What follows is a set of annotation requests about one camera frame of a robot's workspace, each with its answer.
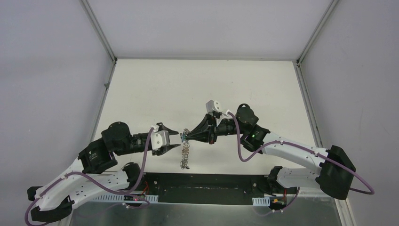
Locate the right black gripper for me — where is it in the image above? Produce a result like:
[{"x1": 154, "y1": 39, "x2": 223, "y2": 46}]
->
[{"x1": 185, "y1": 113, "x2": 247, "y2": 145}]

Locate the metal disc keyring holder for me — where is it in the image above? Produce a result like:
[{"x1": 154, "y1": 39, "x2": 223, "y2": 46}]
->
[{"x1": 180, "y1": 129, "x2": 190, "y2": 170}]

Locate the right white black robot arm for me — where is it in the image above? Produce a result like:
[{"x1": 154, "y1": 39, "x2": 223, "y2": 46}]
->
[{"x1": 183, "y1": 100, "x2": 356, "y2": 200}]

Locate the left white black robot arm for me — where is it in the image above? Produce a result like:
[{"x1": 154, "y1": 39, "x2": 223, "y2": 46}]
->
[{"x1": 24, "y1": 121, "x2": 179, "y2": 226}]

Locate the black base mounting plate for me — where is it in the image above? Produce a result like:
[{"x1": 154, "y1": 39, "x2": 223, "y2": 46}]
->
[{"x1": 137, "y1": 173, "x2": 297, "y2": 206}]

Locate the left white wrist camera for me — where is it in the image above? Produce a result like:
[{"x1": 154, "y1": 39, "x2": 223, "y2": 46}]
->
[{"x1": 150, "y1": 125, "x2": 170, "y2": 146}]

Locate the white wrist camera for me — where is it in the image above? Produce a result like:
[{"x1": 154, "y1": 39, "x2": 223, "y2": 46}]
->
[
  {"x1": 206, "y1": 100, "x2": 230, "y2": 119},
  {"x1": 150, "y1": 125, "x2": 170, "y2": 146}
]

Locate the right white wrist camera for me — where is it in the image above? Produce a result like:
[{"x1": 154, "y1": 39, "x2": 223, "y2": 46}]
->
[{"x1": 206, "y1": 100, "x2": 230, "y2": 119}]

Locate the right white cable duct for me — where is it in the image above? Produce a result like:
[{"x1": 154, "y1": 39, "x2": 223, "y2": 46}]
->
[{"x1": 252, "y1": 197, "x2": 270, "y2": 207}]

